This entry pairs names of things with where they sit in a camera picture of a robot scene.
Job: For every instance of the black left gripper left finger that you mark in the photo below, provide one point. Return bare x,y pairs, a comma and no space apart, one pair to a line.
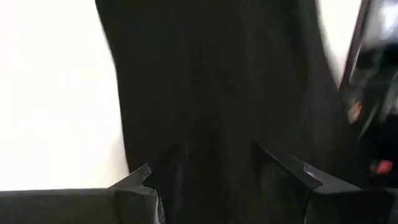
77,207

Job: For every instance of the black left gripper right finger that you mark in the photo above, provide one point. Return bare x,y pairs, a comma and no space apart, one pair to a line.
326,205

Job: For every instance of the black garment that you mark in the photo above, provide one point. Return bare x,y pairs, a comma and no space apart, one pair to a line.
217,93

